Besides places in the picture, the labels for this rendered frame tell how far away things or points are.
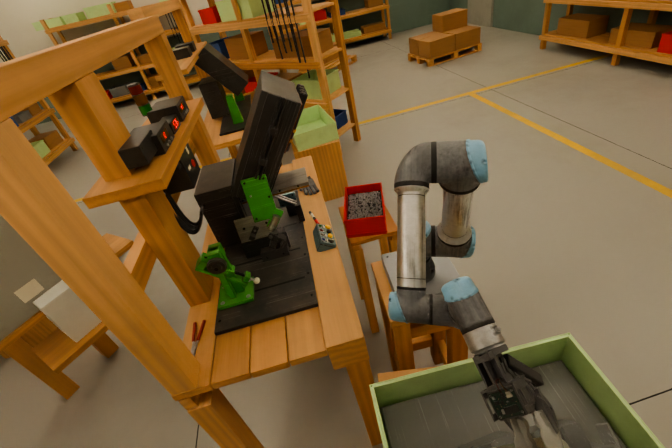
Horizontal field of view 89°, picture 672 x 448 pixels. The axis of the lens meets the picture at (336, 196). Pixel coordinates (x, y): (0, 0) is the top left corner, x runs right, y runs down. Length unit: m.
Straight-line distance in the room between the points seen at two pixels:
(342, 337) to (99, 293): 0.76
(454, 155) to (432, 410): 0.75
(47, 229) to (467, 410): 1.19
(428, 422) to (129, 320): 0.90
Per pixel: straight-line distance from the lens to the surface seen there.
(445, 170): 0.94
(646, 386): 2.46
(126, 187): 1.25
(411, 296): 0.91
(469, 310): 0.82
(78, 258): 1.04
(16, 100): 1.04
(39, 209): 0.98
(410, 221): 0.92
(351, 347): 1.33
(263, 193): 1.59
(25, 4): 11.42
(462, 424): 1.22
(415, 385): 1.19
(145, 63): 10.24
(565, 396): 1.31
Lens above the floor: 1.98
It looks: 34 degrees down
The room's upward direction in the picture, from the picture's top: 13 degrees counter-clockwise
